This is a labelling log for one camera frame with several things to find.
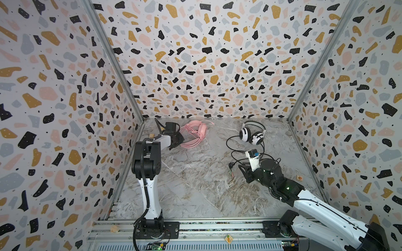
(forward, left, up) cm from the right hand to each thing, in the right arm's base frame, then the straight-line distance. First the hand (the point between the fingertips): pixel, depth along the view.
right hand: (239, 162), depth 76 cm
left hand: (+28, +34, -15) cm, 46 cm away
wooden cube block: (+1, -37, -18) cm, 42 cm away
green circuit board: (-33, +39, -19) cm, 55 cm away
